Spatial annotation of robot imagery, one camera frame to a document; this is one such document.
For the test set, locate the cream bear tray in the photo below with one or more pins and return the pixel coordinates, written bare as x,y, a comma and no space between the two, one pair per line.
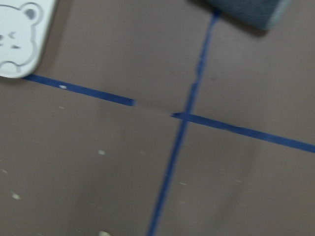
24,28

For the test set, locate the grey folded cloth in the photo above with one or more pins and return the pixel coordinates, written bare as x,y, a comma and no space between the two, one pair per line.
258,14

